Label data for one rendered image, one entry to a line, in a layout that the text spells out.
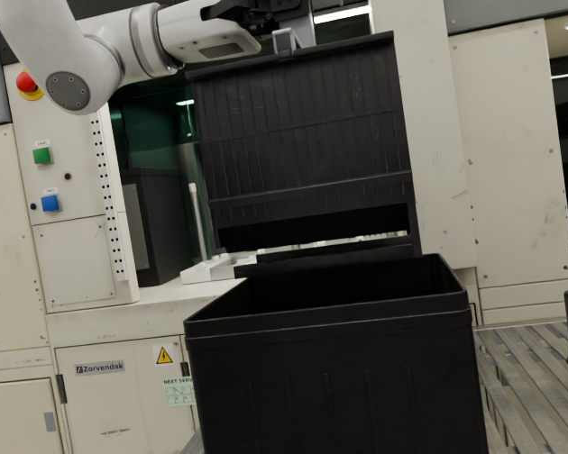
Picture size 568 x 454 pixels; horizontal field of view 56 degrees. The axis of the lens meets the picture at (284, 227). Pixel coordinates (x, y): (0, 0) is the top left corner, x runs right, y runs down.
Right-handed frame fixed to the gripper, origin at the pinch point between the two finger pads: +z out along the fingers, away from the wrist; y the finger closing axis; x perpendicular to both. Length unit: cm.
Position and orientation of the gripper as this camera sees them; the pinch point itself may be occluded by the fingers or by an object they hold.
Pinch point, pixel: (294, 10)
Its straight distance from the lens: 67.0
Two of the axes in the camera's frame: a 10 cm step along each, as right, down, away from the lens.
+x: -1.5, -9.9, -0.5
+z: 9.7, -1.4, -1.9
